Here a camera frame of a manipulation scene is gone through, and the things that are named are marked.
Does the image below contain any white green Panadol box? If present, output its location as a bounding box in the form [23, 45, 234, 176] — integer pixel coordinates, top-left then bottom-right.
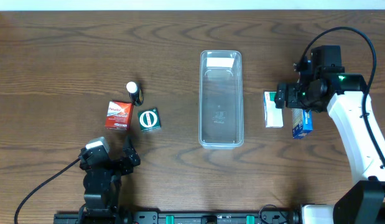
[263, 91, 284, 128]

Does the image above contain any dark bottle white cap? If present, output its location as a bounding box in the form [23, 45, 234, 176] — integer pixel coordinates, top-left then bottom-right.
[126, 82, 144, 106]

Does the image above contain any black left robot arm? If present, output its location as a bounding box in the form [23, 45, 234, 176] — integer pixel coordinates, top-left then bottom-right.
[78, 137, 141, 215]

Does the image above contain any blue white medicine box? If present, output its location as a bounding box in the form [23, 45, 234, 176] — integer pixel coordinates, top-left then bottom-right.
[292, 109, 313, 139]

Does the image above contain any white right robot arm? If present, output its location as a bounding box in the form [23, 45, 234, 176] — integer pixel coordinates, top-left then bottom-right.
[275, 67, 385, 223]

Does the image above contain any red Panadol box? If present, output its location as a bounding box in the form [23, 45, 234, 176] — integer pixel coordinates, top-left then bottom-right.
[104, 101, 134, 130]

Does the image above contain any green box round logo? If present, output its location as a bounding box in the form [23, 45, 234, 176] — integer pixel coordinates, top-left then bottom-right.
[137, 108, 161, 132]

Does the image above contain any clear plastic container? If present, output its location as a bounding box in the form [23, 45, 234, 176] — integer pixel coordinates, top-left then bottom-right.
[198, 50, 244, 150]

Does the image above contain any black mounting rail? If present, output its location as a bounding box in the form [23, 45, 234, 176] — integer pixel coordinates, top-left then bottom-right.
[53, 209, 302, 224]

